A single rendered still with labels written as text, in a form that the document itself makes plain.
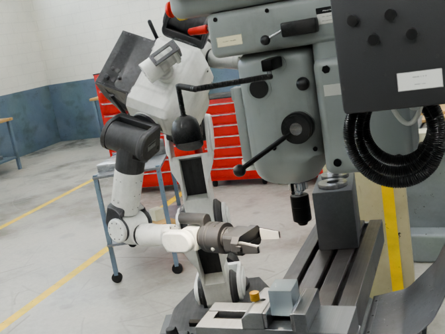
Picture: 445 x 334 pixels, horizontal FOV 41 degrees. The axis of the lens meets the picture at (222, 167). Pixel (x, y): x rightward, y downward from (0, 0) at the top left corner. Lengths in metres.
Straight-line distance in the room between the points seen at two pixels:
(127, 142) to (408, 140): 0.84
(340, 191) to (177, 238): 0.51
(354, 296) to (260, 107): 0.55
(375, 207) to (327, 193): 1.50
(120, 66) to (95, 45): 10.39
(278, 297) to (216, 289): 1.09
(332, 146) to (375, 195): 1.97
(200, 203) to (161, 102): 0.52
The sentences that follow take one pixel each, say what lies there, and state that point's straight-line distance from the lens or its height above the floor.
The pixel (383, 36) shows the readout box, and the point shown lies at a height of 1.64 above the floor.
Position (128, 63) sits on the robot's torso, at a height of 1.64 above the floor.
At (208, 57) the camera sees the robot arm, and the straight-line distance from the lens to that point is 2.19.
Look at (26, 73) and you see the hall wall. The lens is 12.58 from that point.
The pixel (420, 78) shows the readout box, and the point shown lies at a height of 1.56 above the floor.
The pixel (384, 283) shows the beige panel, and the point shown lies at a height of 0.21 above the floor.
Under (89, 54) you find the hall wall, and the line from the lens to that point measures 12.40.
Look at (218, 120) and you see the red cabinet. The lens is 6.53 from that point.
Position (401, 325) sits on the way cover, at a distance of 1.56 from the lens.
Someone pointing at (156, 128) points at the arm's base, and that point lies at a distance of 1.81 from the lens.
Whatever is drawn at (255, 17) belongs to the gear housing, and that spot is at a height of 1.71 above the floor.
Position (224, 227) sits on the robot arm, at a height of 1.16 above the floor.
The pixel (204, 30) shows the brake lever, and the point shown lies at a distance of 1.60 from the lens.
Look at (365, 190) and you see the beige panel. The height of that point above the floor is 0.75.
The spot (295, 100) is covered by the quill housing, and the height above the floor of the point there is 1.51.
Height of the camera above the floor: 1.69
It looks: 13 degrees down
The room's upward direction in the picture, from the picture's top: 10 degrees counter-clockwise
